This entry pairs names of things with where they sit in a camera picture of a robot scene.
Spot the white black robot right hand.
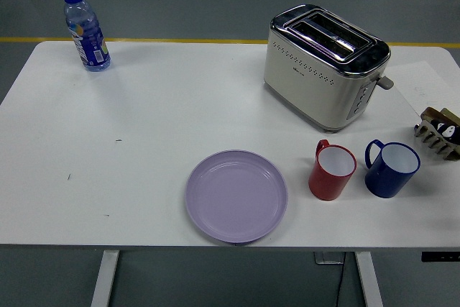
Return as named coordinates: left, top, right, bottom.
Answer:
left=429, top=119, right=460, bottom=143

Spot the slice of bread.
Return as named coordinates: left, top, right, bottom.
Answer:
left=420, top=106, right=460, bottom=125

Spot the purple plate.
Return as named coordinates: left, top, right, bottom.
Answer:
left=185, top=149, right=288, bottom=245

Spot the metal toast rack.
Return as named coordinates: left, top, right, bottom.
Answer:
left=412, top=119, right=460, bottom=162

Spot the grey toaster lever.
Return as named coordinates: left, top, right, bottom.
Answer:
left=373, top=74, right=395, bottom=91

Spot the blue mug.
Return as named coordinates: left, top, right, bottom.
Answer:
left=364, top=139, right=421, bottom=199

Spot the red mug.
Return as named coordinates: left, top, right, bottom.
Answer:
left=308, top=139, right=358, bottom=201

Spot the cream and chrome toaster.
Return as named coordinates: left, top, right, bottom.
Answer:
left=263, top=4, right=392, bottom=134

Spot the white table leg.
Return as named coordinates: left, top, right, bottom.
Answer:
left=89, top=250, right=120, bottom=307
left=354, top=251, right=385, bottom=307

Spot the blue capped water bottle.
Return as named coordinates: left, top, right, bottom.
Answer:
left=62, top=0, right=111, bottom=73

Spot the clear bracket under table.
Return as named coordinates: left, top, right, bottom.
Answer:
left=313, top=251, right=346, bottom=265

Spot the black cable under table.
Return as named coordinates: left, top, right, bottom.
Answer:
left=336, top=252, right=346, bottom=307

